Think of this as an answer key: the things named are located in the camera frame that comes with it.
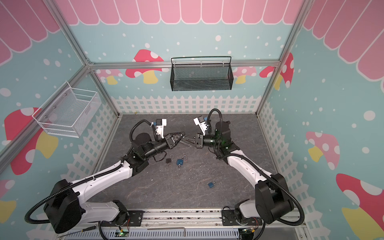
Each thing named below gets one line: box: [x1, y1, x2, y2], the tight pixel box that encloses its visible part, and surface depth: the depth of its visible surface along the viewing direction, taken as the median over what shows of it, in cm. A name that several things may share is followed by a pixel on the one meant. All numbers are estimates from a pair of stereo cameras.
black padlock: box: [166, 154, 175, 164], surface depth 96 cm
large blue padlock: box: [176, 154, 188, 166], surface depth 96 cm
